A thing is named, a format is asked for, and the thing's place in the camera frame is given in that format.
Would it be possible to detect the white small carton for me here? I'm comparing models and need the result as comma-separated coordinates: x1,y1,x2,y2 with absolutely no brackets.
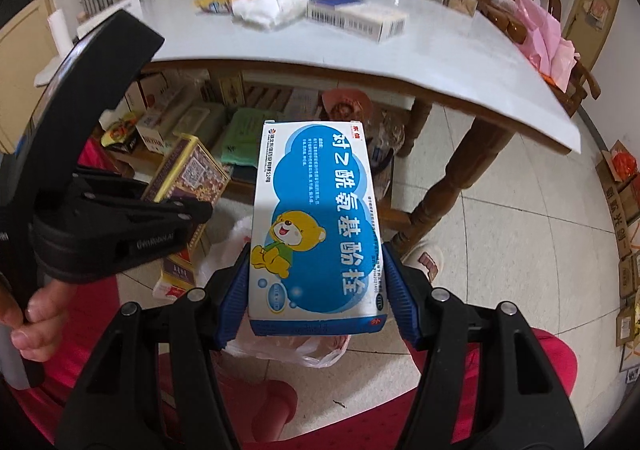
135,123,173,156

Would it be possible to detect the person's right leg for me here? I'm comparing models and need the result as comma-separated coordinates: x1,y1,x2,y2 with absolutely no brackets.
425,327,578,450

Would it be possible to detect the yellow orange snack packet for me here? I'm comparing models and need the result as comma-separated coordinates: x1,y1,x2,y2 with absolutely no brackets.
102,111,141,151

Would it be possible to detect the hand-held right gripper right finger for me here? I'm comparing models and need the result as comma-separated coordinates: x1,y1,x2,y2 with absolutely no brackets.
382,243,586,450

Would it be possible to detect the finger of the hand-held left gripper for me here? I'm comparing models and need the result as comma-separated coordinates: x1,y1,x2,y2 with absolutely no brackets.
70,167,214,237

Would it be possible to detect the stack of cardboard boxes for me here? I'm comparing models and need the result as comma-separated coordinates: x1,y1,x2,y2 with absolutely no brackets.
595,140,640,373

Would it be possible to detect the cream door with window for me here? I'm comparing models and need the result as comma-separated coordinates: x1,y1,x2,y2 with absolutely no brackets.
0,0,68,96

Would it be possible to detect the white plastic bag red print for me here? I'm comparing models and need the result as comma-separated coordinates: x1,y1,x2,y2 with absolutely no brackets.
152,215,351,371

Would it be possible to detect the green packet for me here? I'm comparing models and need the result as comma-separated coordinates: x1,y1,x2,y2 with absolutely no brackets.
220,108,266,166

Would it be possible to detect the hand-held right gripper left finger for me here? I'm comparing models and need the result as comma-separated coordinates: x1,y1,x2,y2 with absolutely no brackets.
57,245,251,450

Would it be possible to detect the small beige box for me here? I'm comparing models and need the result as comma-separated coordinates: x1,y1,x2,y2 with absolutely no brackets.
445,0,478,18

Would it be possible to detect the wooden table white top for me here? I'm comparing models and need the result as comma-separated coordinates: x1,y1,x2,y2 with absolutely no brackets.
137,0,583,256

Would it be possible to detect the blue white medicine box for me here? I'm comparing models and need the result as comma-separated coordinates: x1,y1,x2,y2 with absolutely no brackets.
247,119,387,337

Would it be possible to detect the cream wooden door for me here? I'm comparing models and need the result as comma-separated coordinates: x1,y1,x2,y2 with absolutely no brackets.
562,0,623,71

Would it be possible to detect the blue white carton box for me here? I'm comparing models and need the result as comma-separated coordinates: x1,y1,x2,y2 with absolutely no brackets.
306,0,368,28

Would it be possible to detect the white tissue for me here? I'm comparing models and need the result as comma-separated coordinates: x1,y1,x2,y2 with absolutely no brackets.
231,0,313,31

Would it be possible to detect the purple gold box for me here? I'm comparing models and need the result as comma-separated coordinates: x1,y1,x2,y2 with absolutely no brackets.
141,133,232,283

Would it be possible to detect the person's left hand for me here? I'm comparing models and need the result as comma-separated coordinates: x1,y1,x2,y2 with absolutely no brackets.
0,275,69,363

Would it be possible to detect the white barcode box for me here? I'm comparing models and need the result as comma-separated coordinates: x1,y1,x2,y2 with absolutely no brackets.
345,3,408,44

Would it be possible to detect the beige slipper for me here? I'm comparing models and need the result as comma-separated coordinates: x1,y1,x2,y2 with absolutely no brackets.
402,240,446,286

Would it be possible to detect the pink plastic bag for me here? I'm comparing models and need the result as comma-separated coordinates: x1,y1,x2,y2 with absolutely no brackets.
512,0,581,91

